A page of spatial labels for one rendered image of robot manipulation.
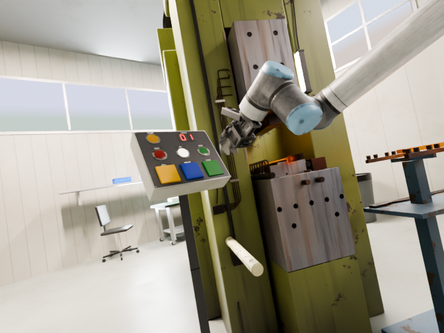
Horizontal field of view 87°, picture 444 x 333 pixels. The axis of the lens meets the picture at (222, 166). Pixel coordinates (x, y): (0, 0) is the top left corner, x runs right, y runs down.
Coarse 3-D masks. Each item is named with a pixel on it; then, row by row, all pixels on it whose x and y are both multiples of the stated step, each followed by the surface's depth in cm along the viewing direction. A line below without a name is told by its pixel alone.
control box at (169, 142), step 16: (144, 144) 90; (160, 144) 93; (176, 144) 97; (192, 144) 101; (208, 144) 106; (144, 160) 85; (160, 160) 88; (176, 160) 92; (192, 160) 95; (208, 160) 99; (144, 176) 85; (208, 176) 93; (224, 176) 97; (160, 192) 82; (176, 192) 88; (192, 192) 94
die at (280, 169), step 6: (276, 162) 133; (282, 162) 120; (294, 162) 121; (300, 162) 122; (258, 168) 135; (264, 168) 126; (270, 168) 119; (276, 168) 119; (282, 168) 120; (288, 168) 120; (294, 168) 121; (300, 168) 122; (306, 168) 122; (276, 174) 119; (282, 174) 119; (288, 174) 120
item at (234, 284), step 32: (192, 32) 132; (192, 64) 130; (224, 64) 134; (192, 96) 129; (224, 96) 132; (192, 128) 149; (224, 160) 129; (224, 224) 126; (256, 224) 129; (224, 256) 124; (256, 256) 127; (224, 288) 123; (256, 288) 126; (224, 320) 149; (256, 320) 124
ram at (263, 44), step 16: (240, 32) 122; (256, 32) 124; (272, 32) 126; (240, 48) 121; (256, 48) 123; (272, 48) 125; (288, 48) 127; (240, 64) 121; (256, 64) 122; (288, 64) 126; (240, 80) 125; (240, 96) 130
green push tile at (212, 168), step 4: (216, 160) 100; (204, 164) 96; (208, 164) 97; (212, 164) 98; (216, 164) 99; (208, 168) 95; (212, 168) 96; (216, 168) 97; (220, 168) 98; (208, 172) 94; (212, 172) 94; (216, 172) 95; (220, 172) 96
